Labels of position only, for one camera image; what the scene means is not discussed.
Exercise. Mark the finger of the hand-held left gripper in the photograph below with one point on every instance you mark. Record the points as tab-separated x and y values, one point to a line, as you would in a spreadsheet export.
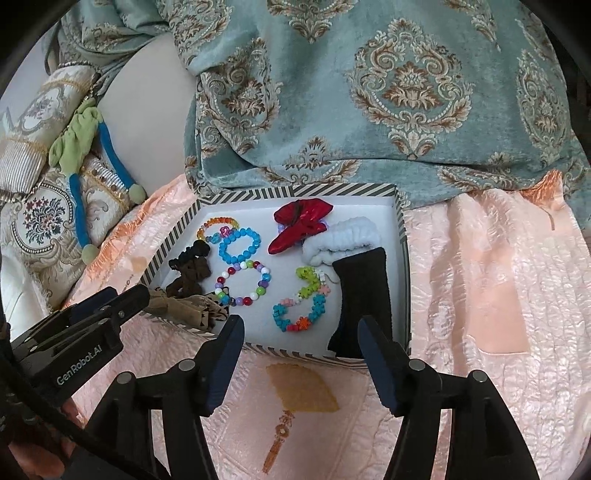
94	301
127	307

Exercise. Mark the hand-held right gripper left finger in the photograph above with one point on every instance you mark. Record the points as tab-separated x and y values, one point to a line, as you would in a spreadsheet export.
226	364

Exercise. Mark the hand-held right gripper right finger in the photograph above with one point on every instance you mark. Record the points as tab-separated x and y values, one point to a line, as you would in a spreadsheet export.
378	364

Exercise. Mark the black scrunchie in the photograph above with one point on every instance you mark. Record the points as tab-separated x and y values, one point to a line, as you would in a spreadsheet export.
194	254

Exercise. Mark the striped chevron cardboard box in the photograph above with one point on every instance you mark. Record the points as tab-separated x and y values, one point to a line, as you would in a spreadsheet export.
286	277

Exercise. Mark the light blue fuzzy scrunchie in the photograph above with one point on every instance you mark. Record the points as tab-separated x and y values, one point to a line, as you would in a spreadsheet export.
341	235

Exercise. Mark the red bow hair clip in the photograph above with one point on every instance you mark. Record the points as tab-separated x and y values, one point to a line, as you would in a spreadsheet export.
295	226

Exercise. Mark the person's left hand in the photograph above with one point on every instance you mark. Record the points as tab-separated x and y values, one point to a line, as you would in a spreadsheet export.
37	447

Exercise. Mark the beige leopard print bow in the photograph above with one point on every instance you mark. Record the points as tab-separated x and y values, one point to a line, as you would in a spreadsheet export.
194	311

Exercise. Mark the brown scrunchie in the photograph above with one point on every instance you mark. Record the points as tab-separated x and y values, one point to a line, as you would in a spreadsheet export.
187	284

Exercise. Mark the black cloth pouch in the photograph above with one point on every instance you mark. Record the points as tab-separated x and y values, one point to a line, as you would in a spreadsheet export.
364	295

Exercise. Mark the white satin pillow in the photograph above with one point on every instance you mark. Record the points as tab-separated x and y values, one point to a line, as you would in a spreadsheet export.
16	295

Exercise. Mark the floral embroidered cushion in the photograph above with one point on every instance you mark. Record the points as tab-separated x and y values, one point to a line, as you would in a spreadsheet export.
51	217

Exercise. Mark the peach quilted bedspread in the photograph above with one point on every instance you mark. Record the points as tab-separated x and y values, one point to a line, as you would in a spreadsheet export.
485	323

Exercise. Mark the green and blue plush toy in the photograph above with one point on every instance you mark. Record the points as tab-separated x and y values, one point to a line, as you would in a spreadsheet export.
76	143

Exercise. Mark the beige ribbed cushion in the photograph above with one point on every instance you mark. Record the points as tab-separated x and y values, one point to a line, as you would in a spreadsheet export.
37	124

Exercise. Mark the teal damask curtain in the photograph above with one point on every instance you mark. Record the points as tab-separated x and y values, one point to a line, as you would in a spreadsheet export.
369	92

